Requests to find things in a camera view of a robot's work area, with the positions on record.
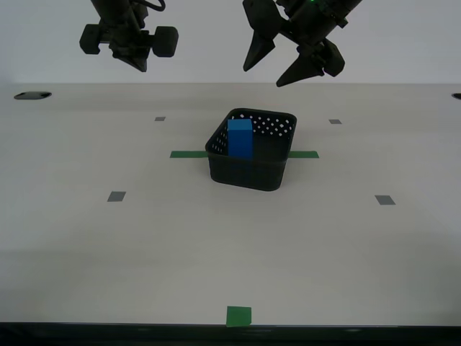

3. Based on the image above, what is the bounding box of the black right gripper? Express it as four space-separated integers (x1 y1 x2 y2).
243 0 346 88

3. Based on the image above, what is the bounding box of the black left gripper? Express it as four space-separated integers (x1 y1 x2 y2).
79 16 179 73

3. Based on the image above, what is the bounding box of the blue rectangular block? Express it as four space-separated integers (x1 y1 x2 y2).
227 119 254 160

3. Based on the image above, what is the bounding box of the black perforated plastic basket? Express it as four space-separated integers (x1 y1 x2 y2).
204 107 298 192

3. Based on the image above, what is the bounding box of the green tape strip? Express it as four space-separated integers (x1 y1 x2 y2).
169 150 320 159

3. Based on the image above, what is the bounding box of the green tape square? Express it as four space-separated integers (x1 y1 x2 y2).
225 306 253 328

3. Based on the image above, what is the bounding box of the black cable grommet hole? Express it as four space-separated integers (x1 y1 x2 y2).
13 91 53 101

